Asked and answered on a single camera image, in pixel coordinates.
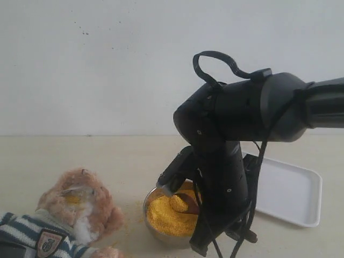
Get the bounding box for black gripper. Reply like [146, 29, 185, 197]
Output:
[190, 174, 255, 257]

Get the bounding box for teddy bear striped sweater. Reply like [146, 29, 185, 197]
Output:
[1, 168, 124, 258]

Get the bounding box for brown wooden spoon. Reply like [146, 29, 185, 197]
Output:
[169, 193, 258, 243]

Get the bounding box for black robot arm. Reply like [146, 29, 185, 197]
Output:
[173, 73, 343, 257]

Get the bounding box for stainless steel bowl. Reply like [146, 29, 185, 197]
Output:
[143, 188, 198, 249]

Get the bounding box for yellow millet grains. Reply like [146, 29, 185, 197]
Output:
[146, 189, 198, 237]

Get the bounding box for white rectangular tray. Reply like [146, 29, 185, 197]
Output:
[256, 158, 323, 227]

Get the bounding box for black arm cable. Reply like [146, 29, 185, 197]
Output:
[188, 50, 315, 258]

